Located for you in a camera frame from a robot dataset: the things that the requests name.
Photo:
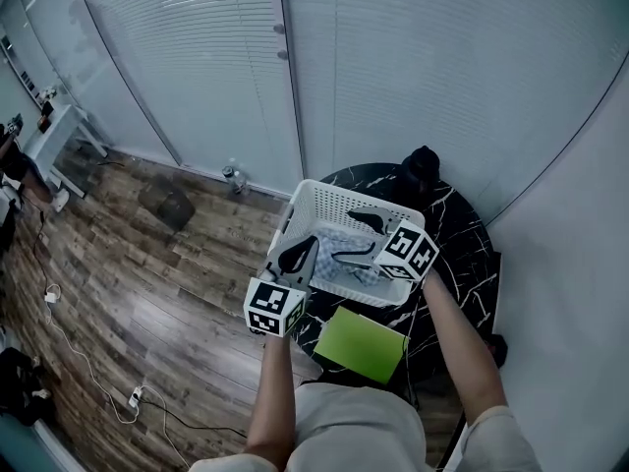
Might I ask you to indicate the black bottle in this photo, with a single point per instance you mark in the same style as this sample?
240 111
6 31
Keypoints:
420 165

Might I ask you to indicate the person's cream shirt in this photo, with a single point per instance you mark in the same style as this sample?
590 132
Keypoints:
359 430

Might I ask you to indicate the person's right forearm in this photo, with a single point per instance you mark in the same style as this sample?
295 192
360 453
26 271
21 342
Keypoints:
462 352

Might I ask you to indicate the black square plastic part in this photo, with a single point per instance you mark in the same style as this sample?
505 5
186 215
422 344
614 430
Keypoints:
167 204

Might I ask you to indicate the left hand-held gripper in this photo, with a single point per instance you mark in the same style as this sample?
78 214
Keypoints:
275 308

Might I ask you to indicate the white plastic laundry basket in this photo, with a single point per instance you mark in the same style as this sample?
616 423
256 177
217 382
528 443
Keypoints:
334 204

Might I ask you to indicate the tall framed wall mirror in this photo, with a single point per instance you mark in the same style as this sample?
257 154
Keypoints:
19 72

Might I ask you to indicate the clear water bottle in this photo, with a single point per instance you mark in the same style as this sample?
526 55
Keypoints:
235 176

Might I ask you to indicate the round metal door knob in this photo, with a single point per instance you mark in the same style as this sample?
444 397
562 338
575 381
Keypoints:
278 28
282 55

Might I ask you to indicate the person's left forearm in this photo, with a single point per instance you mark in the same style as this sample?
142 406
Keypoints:
275 396

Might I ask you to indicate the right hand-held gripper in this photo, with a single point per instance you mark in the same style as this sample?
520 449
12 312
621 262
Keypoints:
410 249

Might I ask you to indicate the dark bag with orange patch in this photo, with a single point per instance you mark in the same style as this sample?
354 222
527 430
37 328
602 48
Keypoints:
497 352

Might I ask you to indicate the white desk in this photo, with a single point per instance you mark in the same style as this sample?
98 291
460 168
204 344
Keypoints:
59 131

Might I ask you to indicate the blue checked clothes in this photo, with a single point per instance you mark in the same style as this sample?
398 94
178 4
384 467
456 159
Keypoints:
329 249

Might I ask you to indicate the small white flower pot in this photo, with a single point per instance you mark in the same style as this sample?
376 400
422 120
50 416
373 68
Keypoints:
49 92

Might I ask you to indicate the white power adapter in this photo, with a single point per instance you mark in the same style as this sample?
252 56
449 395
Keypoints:
52 295

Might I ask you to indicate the white window blind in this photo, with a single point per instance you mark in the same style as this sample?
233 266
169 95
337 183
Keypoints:
196 67

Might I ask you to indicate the white power strip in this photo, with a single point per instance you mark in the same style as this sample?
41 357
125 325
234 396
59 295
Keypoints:
136 397

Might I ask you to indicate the round black marble table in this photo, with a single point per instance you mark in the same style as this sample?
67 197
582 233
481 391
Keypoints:
462 244

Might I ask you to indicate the green folder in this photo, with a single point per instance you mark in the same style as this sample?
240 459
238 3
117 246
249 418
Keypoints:
361 344

